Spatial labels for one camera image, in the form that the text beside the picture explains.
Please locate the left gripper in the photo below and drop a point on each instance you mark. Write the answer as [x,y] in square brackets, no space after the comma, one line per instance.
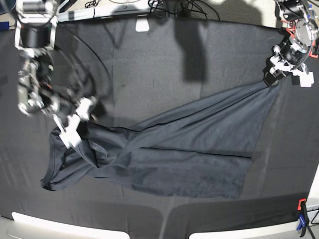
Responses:
[285,60]

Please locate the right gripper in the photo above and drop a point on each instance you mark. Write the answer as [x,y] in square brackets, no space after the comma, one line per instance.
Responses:
[36,94]

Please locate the dark navy t-shirt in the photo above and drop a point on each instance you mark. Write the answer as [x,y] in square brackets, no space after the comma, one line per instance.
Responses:
[200,150]

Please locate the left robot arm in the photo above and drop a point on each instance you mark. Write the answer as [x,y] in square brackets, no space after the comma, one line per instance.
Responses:
[302,42]

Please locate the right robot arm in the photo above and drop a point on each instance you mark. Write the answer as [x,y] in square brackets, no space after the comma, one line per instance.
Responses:
[35,32]

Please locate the red black clamp far-right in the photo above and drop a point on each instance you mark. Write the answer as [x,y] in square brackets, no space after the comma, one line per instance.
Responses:
[314,51]

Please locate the black table cloth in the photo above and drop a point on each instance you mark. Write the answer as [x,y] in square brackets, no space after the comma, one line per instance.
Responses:
[140,75]

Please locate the red black clamp near-right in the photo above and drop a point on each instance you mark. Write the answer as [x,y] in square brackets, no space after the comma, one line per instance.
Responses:
[302,204]

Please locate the blue bar clamp near-right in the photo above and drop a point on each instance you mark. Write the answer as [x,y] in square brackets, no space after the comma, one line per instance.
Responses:
[303,222]

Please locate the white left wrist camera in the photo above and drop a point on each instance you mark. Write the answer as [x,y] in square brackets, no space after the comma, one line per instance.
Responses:
[306,80]

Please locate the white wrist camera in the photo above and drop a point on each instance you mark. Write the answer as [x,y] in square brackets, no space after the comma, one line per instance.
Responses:
[68,134]
[306,80]

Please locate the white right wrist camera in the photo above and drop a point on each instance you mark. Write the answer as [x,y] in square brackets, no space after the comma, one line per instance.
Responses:
[68,134]

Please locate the aluminium frame rail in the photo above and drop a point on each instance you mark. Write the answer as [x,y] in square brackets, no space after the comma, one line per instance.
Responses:
[97,12]

